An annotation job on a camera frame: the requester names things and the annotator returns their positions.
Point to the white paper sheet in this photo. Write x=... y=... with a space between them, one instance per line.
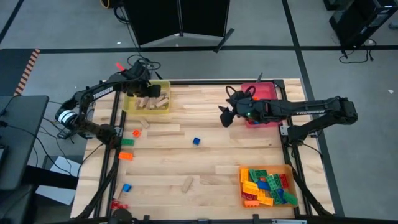
x=63 y=165

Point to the yellow translucent plastic bin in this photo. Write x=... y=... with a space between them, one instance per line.
x=129 y=107

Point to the orange plastic brick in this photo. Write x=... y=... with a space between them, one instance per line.
x=125 y=156
x=136 y=133
x=252 y=203

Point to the black side desk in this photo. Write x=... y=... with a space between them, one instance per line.
x=21 y=140

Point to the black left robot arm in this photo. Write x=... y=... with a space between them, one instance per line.
x=102 y=91

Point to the black folding screen panel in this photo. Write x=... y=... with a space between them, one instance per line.
x=205 y=15
x=152 y=18

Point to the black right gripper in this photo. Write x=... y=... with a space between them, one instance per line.
x=248 y=109

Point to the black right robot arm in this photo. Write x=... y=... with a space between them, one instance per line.
x=311 y=110

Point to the orange translucent plastic bin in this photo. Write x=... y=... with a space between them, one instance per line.
x=293 y=183

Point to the thin orange stick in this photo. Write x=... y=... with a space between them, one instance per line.
x=119 y=66

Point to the pink translucent plastic bin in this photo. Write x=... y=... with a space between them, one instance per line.
x=267 y=88

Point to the black equipment rack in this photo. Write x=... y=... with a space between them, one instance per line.
x=363 y=18

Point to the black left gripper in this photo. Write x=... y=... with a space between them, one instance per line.
x=146 y=90

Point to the red plastic brick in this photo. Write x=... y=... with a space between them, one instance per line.
x=119 y=205
x=247 y=196
x=283 y=181

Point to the green plastic brick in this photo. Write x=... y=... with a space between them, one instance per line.
x=275 y=197
x=270 y=182
x=127 y=142
x=253 y=175
x=276 y=180
x=261 y=173
x=290 y=199

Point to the black floor mat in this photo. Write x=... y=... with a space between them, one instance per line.
x=9 y=68

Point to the small blue plastic brick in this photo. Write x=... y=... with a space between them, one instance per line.
x=255 y=122
x=126 y=187

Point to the large yellow plastic brick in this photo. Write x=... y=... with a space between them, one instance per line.
x=265 y=201

